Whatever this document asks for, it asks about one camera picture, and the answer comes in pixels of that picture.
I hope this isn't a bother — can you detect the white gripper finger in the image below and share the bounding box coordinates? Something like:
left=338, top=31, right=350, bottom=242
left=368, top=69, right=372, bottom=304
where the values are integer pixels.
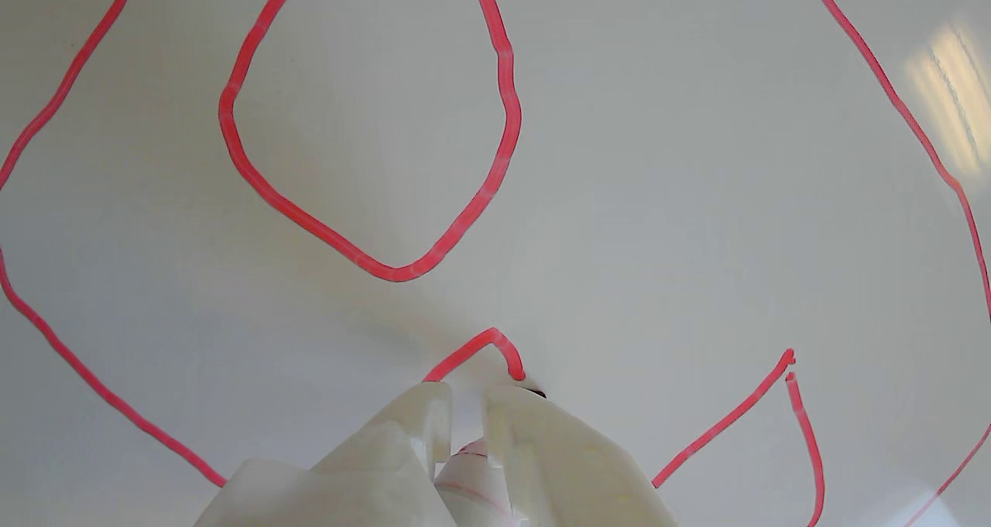
left=480, top=384, right=682, bottom=527
left=310, top=381, right=453, bottom=478

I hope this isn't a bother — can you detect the red whiteboard marker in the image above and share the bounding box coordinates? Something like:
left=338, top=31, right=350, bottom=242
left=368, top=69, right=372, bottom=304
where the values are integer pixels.
left=434, top=436, right=516, bottom=527

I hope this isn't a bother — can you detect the white whiteboard with metal frame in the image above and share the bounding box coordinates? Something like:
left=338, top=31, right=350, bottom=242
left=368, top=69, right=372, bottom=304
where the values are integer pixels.
left=0, top=0, right=991, bottom=527

